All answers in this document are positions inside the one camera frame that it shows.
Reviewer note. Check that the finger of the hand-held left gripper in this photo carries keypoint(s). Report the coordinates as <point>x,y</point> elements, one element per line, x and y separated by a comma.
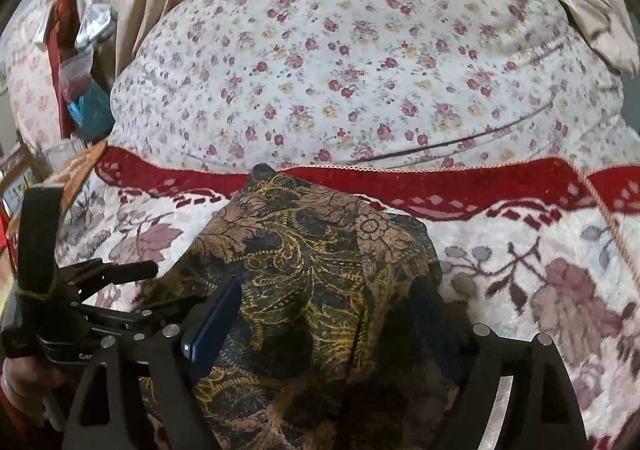
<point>145,317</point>
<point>120,271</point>

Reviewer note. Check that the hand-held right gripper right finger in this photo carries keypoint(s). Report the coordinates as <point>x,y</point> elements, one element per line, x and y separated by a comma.
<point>480,355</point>

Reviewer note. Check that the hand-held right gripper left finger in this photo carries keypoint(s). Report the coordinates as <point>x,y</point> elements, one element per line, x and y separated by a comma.
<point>215,325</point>

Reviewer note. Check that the brown yellow patterned garment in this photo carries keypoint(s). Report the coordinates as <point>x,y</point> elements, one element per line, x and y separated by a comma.
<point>310,255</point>

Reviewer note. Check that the person's left hand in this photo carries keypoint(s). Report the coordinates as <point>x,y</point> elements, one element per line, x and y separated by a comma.
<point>25,380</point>

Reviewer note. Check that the orange checkered towel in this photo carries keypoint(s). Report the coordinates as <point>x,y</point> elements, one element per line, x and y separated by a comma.
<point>82,162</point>

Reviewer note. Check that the red white floral blanket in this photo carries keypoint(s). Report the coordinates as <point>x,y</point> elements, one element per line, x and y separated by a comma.
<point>525,240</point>

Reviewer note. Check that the teal plastic bag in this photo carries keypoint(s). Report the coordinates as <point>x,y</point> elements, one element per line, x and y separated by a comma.
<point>92,110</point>

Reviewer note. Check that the pale pink floral cloth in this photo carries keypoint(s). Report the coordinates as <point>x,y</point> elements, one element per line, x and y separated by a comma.
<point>30,80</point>

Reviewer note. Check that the clear plastic bag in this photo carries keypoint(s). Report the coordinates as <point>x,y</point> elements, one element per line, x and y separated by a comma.
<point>75,75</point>

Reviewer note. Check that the red cloth strip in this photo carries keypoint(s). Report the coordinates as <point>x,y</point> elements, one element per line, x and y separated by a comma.
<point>57,30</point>

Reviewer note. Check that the silver foil bag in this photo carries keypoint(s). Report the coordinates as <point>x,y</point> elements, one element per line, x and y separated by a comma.
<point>95,25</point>

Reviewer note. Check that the white floral pillow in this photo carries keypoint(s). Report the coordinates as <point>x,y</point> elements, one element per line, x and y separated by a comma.
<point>375,55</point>

